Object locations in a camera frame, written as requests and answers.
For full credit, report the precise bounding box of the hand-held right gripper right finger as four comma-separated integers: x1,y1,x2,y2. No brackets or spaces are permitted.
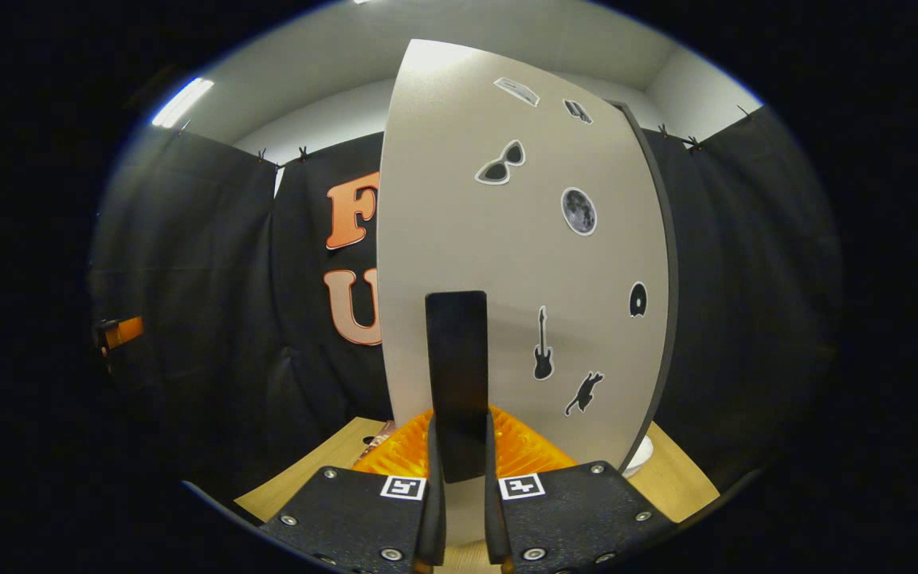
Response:
484,405,677,574

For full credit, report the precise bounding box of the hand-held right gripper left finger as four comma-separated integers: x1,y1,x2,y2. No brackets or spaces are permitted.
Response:
260,408,448,574

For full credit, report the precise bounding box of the black door handle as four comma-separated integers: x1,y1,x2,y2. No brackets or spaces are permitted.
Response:
425,291,489,485

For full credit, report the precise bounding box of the beige cabinet door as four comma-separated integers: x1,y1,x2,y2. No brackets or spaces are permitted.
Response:
377,38,671,551

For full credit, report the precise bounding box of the small ceiling light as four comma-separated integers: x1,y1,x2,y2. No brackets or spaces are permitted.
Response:
151,77,215,128

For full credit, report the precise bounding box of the black backdrop cloth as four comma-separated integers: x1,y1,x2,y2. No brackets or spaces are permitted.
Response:
88,104,842,511

